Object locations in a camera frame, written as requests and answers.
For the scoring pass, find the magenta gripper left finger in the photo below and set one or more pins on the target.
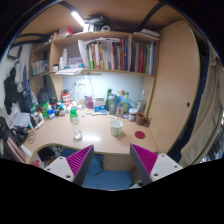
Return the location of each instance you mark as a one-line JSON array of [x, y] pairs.
[[74, 167]]

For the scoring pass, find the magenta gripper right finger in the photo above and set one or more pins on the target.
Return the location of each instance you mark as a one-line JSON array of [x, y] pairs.
[[152, 167]]

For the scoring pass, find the clear plastic water bottle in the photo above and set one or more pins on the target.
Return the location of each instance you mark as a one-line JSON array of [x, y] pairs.
[[74, 119]]

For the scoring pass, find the small clear glass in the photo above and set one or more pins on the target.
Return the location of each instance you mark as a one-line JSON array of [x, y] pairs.
[[77, 134]]

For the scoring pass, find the red round coaster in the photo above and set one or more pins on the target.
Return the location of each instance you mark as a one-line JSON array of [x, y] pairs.
[[139, 134]]

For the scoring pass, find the brown ceramic mug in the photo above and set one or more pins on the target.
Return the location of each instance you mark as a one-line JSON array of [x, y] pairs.
[[141, 118]]

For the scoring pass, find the white paper cup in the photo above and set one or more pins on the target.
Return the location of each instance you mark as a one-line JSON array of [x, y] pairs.
[[116, 127]]

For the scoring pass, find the jar with white lid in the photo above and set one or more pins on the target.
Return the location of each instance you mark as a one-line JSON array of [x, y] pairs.
[[132, 114]]

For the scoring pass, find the wooden wardrobe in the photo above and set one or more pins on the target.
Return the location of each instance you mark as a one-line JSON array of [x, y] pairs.
[[176, 84]]

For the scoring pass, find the beige curtain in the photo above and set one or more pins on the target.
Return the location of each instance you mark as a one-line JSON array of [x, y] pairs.
[[209, 115]]

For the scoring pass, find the clear bottle at wardrobe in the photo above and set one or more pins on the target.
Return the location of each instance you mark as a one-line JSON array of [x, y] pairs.
[[142, 102]]

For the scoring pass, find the pink snack bag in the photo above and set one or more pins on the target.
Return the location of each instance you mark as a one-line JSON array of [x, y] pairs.
[[88, 102]]

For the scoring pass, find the red white canister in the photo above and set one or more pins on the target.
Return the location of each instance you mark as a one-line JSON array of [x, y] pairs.
[[66, 99]]

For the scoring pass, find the blue tissue box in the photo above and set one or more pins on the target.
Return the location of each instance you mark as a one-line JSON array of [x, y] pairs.
[[99, 104]]

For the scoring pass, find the green bottle on desk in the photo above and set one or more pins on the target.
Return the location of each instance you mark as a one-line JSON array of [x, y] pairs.
[[107, 99]]

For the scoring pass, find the hanging dark clothes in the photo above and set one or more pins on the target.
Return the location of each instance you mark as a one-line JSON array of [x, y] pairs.
[[11, 94]]

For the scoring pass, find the row of books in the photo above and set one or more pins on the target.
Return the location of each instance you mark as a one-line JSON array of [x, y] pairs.
[[121, 54]]

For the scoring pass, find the white bottle on shelf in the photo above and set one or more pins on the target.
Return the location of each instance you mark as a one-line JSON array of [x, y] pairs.
[[64, 56]]

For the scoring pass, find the wooden bookshelf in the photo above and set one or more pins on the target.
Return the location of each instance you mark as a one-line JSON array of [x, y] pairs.
[[54, 50]]

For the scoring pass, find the ceiling strip light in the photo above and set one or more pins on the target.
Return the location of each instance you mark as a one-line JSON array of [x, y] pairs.
[[78, 18]]

